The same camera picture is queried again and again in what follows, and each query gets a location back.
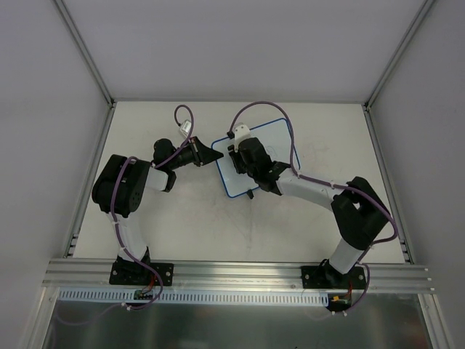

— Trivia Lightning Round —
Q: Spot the blue framed whiteboard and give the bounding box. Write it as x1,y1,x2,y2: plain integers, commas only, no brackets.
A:
211,118,291,198

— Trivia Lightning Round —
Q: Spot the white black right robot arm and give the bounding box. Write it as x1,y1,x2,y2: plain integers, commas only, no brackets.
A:
227,137,391,288

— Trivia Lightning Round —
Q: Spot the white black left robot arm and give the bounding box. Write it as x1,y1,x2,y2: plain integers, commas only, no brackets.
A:
92,137,224,284

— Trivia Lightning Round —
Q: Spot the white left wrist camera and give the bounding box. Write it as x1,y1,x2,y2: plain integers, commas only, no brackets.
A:
179,119,192,138

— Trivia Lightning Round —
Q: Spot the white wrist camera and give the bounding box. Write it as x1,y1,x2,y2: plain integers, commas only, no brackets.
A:
227,123,251,152
179,119,192,138

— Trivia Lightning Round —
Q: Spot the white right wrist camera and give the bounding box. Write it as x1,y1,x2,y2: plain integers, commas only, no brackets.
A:
227,123,251,152

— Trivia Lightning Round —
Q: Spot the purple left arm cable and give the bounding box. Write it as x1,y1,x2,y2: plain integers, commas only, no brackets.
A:
54,104,195,325

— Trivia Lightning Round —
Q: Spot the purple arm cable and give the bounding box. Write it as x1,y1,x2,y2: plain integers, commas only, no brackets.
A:
228,100,399,317
54,104,195,325

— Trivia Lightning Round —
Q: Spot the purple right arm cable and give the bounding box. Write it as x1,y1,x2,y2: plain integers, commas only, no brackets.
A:
228,100,399,317

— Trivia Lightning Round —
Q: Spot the aluminium left corner post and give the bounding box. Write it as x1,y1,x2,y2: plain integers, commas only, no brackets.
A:
52,0,114,107

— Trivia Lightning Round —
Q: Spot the aluminium corner post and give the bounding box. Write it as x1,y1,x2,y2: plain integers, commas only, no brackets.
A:
363,0,437,111
52,0,114,107

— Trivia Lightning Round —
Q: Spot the aluminium right corner post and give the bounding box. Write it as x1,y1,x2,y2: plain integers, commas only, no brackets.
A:
363,0,437,111

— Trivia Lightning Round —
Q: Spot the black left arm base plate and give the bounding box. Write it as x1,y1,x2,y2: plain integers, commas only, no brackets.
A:
109,257,174,286

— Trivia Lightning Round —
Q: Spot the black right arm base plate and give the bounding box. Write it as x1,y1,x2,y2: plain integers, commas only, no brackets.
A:
300,264,367,290

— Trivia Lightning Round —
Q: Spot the aluminium left side rail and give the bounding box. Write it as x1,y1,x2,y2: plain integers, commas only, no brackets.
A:
60,103,116,258

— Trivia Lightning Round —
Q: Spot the aluminium right side rail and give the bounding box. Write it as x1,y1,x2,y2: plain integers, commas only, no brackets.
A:
362,105,415,264

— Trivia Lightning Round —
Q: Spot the aluminium frame rail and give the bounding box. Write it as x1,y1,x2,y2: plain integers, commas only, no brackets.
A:
41,258,437,294

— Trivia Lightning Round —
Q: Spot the white slotted cable duct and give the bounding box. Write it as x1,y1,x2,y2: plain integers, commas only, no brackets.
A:
57,287,329,307

